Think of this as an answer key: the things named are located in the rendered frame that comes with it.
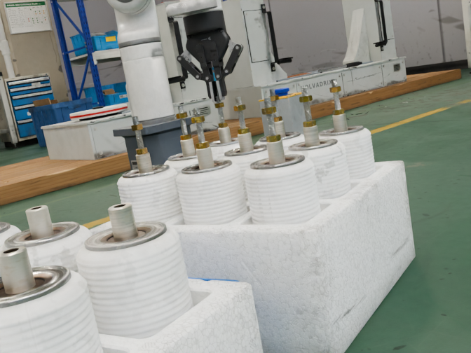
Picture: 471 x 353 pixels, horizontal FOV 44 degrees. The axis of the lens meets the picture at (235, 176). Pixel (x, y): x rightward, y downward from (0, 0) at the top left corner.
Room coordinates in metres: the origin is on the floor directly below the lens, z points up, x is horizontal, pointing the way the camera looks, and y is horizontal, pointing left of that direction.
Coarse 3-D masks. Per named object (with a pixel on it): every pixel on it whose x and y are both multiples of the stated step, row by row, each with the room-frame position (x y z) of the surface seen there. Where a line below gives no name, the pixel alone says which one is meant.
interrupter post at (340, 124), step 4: (332, 116) 0.98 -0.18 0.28; (336, 116) 0.97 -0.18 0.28; (340, 116) 0.97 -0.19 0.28; (344, 116) 0.97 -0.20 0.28; (336, 120) 0.97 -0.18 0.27; (340, 120) 0.97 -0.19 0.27; (344, 120) 0.97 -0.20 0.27; (336, 124) 0.97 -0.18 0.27; (340, 124) 0.97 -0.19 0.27; (344, 124) 0.97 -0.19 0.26; (336, 128) 0.97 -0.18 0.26; (340, 128) 0.97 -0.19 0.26; (344, 128) 0.97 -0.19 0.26
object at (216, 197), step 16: (192, 176) 0.81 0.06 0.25; (208, 176) 0.80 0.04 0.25; (224, 176) 0.80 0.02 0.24; (240, 176) 0.84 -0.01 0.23; (192, 192) 0.81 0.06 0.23; (208, 192) 0.80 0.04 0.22; (224, 192) 0.80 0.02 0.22; (240, 192) 0.83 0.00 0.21; (192, 208) 0.81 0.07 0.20; (208, 208) 0.80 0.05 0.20; (224, 208) 0.80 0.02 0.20; (240, 208) 0.82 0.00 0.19; (192, 224) 0.81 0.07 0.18; (208, 224) 0.80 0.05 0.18
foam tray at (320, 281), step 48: (384, 192) 0.90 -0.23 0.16; (192, 240) 0.78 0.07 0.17; (240, 240) 0.73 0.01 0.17; (288, 240) 0.69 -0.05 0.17; (336, 240) 0.73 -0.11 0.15; (384, 240) 0.87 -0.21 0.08; (288, 288) 0.70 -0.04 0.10; (336, 288) 0.71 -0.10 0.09; (384, 288) 0.85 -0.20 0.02; (288, 336) 0.71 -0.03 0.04; (336, 336) 0.69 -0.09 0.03
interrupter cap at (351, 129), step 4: (332, 128) 1.01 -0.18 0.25; (348, 128) 0.99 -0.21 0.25; (352, 128) 0.98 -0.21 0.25; (356, 128) 0.96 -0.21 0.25; (360, 128) 0.95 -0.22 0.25; (320, 132) 0.99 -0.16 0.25; (324, 132) 0.99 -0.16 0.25; (328, 132) 0.98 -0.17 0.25; (332, 132) 0.99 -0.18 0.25; (336, 132) 0.95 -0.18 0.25; (340, 132) 0.94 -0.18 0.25; (344, 132) 0.94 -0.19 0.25; (348, 132) 0.94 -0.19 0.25; (352, 132) 0.94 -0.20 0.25; (324, 136) 0.96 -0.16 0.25; (328, 136) 0.95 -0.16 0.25
